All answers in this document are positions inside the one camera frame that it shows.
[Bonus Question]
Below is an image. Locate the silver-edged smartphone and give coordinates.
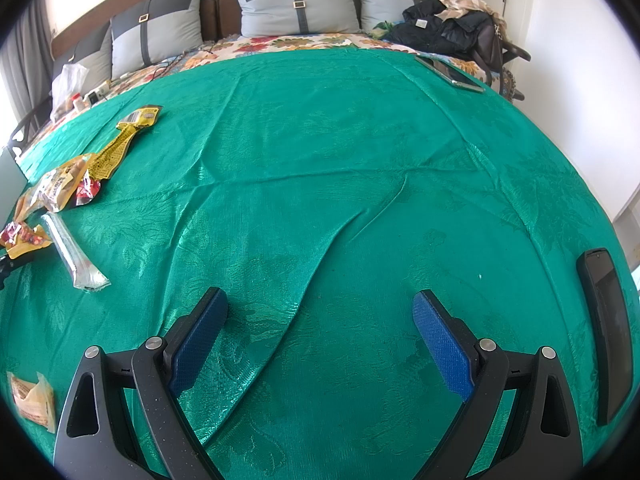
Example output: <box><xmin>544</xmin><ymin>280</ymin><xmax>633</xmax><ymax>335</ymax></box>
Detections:
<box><xmin>415</xmin><ymin>55</ymin><xmax>486</xmax><ymax>93</ymax></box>

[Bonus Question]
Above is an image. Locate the dark wooden chair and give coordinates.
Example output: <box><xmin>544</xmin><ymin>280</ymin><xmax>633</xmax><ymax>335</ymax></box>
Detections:
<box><xmin>7</xmin><ymin>95</ymin><xmax>56</xmax><ymax>161</ymax></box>
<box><xmin>492</xmin><ymin>42</ymin><xmax>533</xmax><ymax>103</ymax></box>

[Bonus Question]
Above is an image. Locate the clear plastic bag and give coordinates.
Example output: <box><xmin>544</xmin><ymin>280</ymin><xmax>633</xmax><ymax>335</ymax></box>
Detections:
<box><xmin>50</xmin><ymin>62</ymin><xmax>90</xmax><ymax>121</ymax></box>

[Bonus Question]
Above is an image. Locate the black smartphone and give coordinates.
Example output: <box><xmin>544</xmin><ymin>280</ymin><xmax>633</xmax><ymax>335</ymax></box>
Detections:
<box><xmin>576</xmin><ymin>248</ymin><xmax>635</xmax><ymax>427</ymax></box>

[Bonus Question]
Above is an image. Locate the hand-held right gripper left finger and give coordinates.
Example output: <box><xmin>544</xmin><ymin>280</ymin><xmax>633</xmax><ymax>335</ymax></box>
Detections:
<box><xmin>52</xmin><ymin>286</ymin><xmax>230</xmax><ymax>480</ymax></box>

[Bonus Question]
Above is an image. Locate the yellow-edged peanut packet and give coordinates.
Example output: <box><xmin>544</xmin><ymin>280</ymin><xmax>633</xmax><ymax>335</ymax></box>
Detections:
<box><xmin>14</xmin><ymin>157</ymin><xmax>96</xmax><ymax>221</ymax></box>

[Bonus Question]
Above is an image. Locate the black jacket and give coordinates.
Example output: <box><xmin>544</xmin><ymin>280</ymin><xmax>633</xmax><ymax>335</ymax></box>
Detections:
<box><xmin>387</xmin><ymin>0</ymin><xmax>493</xmax><ymax>56</ymax></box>

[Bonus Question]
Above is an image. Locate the black cable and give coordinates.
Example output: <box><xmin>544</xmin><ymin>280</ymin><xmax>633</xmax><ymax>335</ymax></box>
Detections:
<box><xmin>150</xmin><ymin>42</ymin><xmax>221</xmax><ymax>73</ymax></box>

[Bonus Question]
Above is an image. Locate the yellow red printed packet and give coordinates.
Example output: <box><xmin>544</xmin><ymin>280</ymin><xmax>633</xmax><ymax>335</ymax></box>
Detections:
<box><xmin>0</xmin><ymin>220</ymin><xmax>53</xmax><ymax>260</ymax></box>

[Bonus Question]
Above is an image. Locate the grey curtain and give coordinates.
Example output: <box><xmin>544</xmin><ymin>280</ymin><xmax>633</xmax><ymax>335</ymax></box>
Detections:
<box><xmin>0</xmin><ymin>0</ymin><xmax>53</xmax><ymax>126</ymax></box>

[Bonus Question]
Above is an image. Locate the gold clear candy packet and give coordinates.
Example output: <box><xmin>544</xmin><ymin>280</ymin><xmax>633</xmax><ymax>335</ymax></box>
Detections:
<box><xmin>7</xmin><ymin>371</ymin><xmax>57</xmax><ymax>433</ymax></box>

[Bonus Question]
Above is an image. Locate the dark brown handbag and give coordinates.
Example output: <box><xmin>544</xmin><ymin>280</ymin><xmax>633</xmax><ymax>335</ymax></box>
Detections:
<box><xmin>472</xmin><ymin>15</ymin><xmax>506</xmax><ymax>73</ymax></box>

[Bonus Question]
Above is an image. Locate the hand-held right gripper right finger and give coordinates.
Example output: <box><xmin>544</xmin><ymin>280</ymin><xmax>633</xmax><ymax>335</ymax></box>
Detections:
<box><xmin>411</xmin><ymin>289</ymin><xmax>586</xmax><ymax>480</ymax></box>

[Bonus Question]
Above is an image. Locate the clear long packet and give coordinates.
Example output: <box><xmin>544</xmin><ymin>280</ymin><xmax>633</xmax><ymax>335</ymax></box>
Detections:
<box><xmin>41</xmin><ymin>211</ymin><xmax>111</xmax><ymax>292</ymax></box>

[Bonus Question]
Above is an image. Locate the beige clothing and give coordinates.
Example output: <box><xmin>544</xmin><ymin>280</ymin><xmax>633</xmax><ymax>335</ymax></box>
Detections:
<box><xmin>436</xmin><ymin>0</ymin><xmax>501</xmax><ymax>21</ymax></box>

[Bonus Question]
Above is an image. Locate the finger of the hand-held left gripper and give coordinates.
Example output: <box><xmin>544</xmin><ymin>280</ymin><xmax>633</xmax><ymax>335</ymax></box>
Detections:
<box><xmin>0</xmin><ymin>254</ymin><xmax>26</xmax><ymax>291</ymax></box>

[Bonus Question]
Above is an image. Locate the yellow red-label packet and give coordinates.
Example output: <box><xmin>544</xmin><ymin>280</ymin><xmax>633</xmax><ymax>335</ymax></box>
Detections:
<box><xmin>70</xmin><ymin>105</ymin><xmax>163</xmax><ymax>208</ymax></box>

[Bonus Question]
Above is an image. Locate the green tablecloth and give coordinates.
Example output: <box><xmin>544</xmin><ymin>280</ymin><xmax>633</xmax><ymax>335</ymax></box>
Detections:
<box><xmin>0</xmin><ymin>42</ymin><xmax>638</xmax><ymax>480</ymax></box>

